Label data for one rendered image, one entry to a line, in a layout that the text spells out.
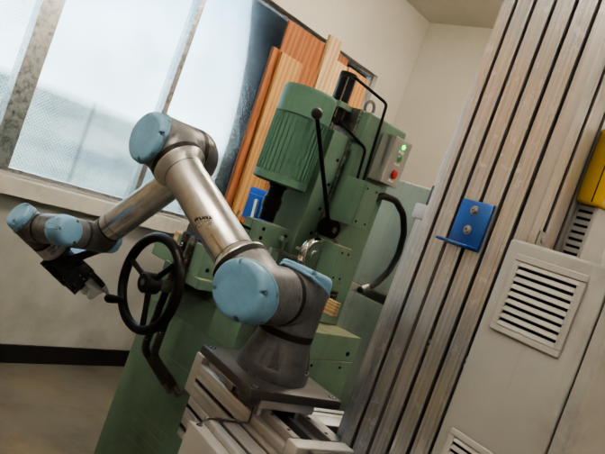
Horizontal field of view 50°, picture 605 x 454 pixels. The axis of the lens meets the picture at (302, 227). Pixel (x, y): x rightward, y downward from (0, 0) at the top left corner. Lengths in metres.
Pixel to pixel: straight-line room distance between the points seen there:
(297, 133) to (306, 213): 0.27
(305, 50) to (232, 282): 2.82
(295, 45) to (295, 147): 1.89
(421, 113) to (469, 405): 3.72
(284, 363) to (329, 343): 0.85
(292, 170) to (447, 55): 2.93
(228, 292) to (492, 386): 0.47
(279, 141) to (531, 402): 1.21
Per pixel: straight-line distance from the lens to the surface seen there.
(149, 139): 1.38
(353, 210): 2.04
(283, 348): 1.28
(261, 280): 1.14
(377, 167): 2.16
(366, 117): 2.13
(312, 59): 3.92
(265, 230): 2.01
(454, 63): 4.71
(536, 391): 1.03
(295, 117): 1.98
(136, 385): 2.15
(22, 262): 3.18
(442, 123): 4.57
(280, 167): 1.96
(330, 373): 2.19
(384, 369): 1.29
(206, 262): 1.84
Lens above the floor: 1.17
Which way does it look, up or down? 2 degrees down
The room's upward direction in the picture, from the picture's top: 20 degrees clockwise
